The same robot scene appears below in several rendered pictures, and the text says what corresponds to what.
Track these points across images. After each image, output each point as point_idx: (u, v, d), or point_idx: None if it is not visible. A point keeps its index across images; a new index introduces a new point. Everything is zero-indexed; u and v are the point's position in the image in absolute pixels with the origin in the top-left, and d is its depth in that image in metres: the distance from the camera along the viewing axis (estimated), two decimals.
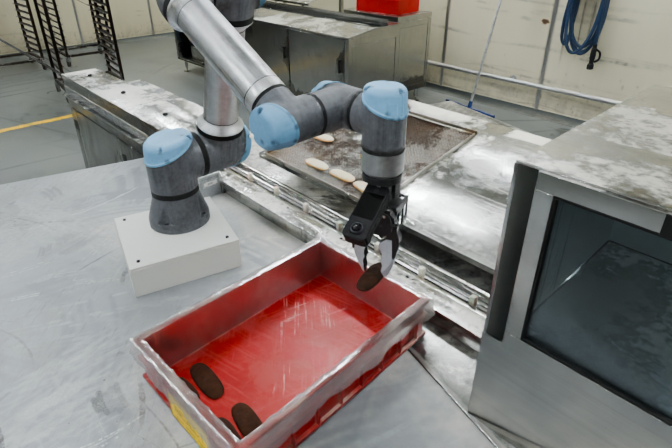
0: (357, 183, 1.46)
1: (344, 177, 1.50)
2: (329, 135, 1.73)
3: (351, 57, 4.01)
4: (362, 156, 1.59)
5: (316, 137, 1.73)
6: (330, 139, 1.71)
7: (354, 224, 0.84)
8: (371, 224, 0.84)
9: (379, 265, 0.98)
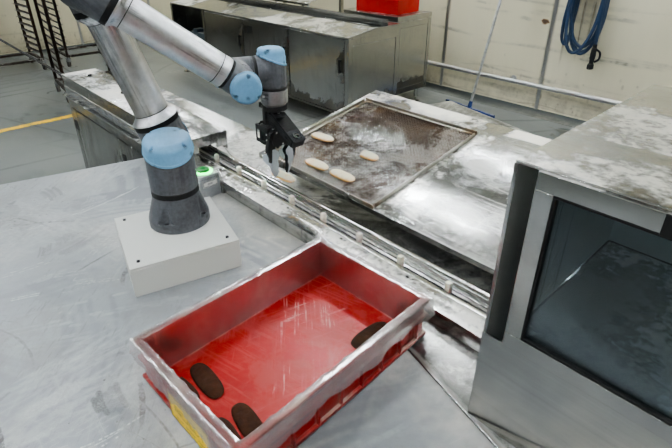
0: None
1: (344, 177, 1.50)
2: (329, 135, 1.73)
3: (351, 57, 4.01)
4: (362, 156, 1.59)
5: (316, 137, 1.73)
6: (330, 139, 1.71)
7: (294, 134, 1.35)
8: (299, 130, 1.37)
9: (379, 325, 1.04)
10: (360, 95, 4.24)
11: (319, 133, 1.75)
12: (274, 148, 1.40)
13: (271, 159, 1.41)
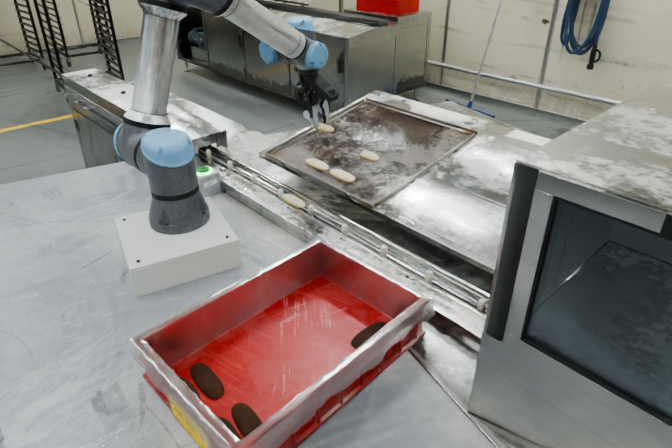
0: (285, 195, 1.50)
1: (344, 177, 1.50)
2: (329, 125, 1.71)
3: (351, 57, 4.01)
4: (362, 156, 1.59)
5: None
6: (330, 129, 1.69)
7: (330, 90, 1.59)
8: (333, 86, 1.61)
9: (379, 325, 1.04)
10: (360, 95, 4.24)
11: (319, 123, 1.73)
12: (313, 105, 1.65)
13: (312, 114, 1.66)
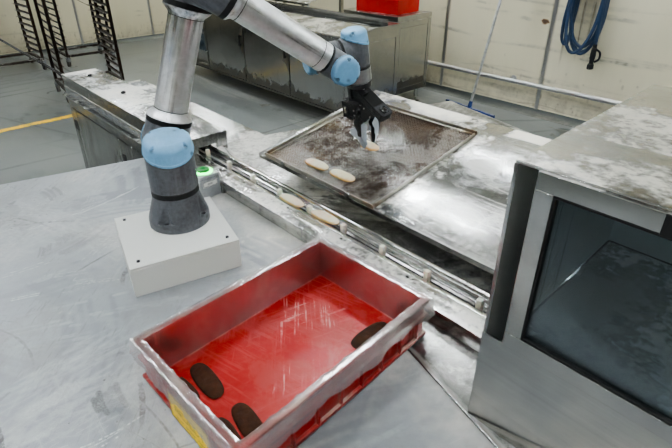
0: (315, 211, 1.41)
1: (344, 177, 1.50)
2: (299, 199, 1.48)
3: None
4: (362, 146, 1.58)
5: (285, 199, 1.48)
6: (299, 204, 1.45)
7: (382, 108, 1.44)
8: (385, 104, 1.46)
9: (379, 325, 1.04)
10: None
11: (289, 195, 1.50)
12: (362, 122, 1.50)
13: (360, 133, 1.51)
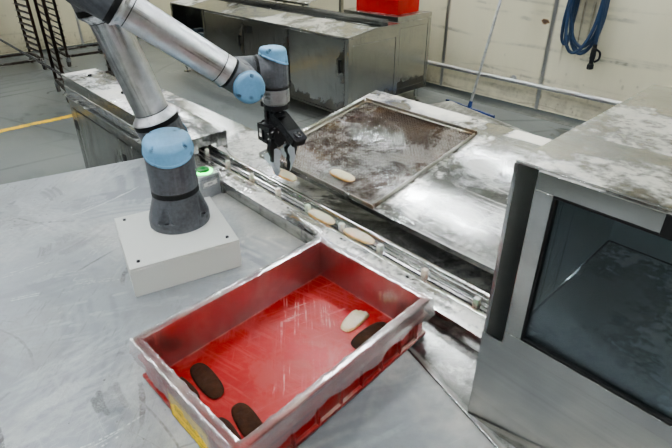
0: (348, 230, 1.33)
1: (344, 177, 1.50)
2: (329, 216, 1.39)
3: (351, 57, 4.01)
4: (349, 313, 1.08)
5: (314, 216, 1.39)
6: (330, 221, 1.37)
7: (296, 133, 1.35)
8: (301, 129, 1.37)
9: (379, 325, 1.04)
10: (360, 95, 4.24)
11: (318, 211, 1.41)
12: (276, 147, 1.41)
13: (273, 158, 1.42)
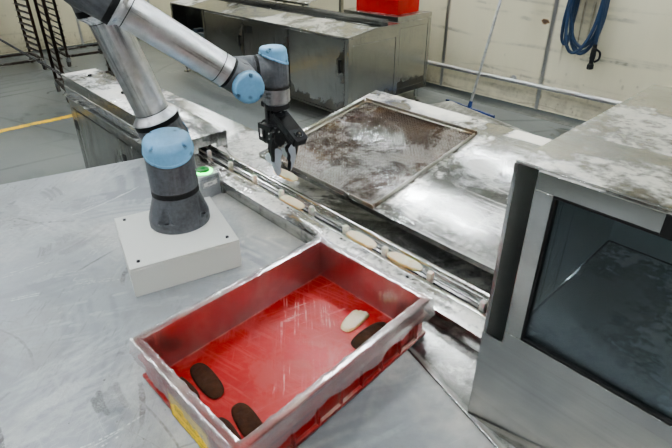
0: (392, 254, 1.23)
1: (287, 176, 1.45)
2: (370, 238, 1.29)
3: (351, 57, 4.01)
4: (349, 313, 1.08)
5: (353, 238, 1.29)
6: (372, 244, 1.27)
7: (297, 133, 1.35)
8: (301, 129, 1.37)
9: (379, 325, 1.04)
10: (360, 95, 4.24)
11: (358, 233, 1.31)
12: (276, 147, 1.40)
13: (274, 158, 1.41)
